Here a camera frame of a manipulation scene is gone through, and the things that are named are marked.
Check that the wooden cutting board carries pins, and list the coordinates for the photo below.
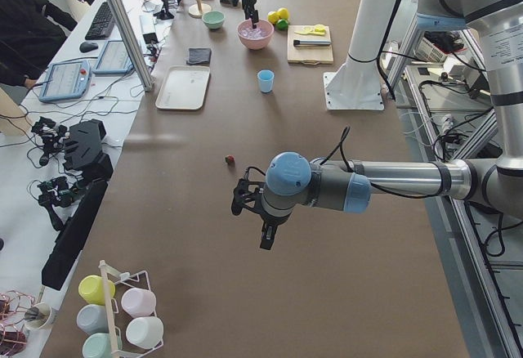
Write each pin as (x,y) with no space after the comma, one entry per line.
(308,55)

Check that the far blue teach pendant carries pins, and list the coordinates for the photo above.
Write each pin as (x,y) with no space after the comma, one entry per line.
(113,59)

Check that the yellow cup in rack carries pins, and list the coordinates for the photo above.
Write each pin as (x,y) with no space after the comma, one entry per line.
(91,290)

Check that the yellow lemon lower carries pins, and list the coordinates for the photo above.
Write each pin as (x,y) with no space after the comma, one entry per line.
(283,13)

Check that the black keyboard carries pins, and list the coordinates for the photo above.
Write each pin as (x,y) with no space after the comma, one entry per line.
(102,24)

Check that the mint cup in rack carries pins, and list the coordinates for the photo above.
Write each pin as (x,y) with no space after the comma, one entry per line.
(97,345)

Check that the pink cup in rack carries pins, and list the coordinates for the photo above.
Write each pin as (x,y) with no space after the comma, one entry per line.
(138,302)

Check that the aluminium frame post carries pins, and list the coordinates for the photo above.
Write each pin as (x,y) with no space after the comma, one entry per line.
(129,40)

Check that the dark grey folded cloth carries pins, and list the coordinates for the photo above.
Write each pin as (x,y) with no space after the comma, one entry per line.
(200,55)

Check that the yellow lemon upper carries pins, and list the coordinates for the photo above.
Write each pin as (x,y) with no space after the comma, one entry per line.
(273,17)

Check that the near blue teach pendant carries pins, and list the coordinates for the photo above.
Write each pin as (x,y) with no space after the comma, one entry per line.
(65,81)

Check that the blue teach pendant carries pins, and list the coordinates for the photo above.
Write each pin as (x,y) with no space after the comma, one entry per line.
(65,81)
(113,59)

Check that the light blue cup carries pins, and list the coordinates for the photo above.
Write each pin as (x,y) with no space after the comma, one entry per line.
(265,80)

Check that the paper cup with utensils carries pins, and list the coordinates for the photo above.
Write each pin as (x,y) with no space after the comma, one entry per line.
(40,316)

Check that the beige plastic tray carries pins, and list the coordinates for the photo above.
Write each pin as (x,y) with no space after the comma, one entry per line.
(183,88)

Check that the grey cup in rack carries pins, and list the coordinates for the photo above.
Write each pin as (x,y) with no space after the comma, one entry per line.
(92,319)

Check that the mint green bowl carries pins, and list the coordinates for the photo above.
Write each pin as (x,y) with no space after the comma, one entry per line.
(213,20)

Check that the pink bowl with ice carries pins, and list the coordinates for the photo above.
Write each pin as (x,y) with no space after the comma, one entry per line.
(255,38)

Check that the green lime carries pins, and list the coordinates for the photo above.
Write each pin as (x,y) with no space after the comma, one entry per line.
(282,25)

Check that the black computer mouse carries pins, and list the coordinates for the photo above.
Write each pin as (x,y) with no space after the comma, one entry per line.
(87,46)

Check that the knife with black handle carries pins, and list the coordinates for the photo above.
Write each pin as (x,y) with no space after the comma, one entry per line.
(311,43)

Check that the white cup in rack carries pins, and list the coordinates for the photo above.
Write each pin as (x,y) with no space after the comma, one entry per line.
(145,332)

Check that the yellow lemon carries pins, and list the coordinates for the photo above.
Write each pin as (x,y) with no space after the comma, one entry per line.
(273,17)
(283,13)

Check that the white wire cup rack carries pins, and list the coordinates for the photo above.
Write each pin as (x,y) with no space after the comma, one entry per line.
(115,284)

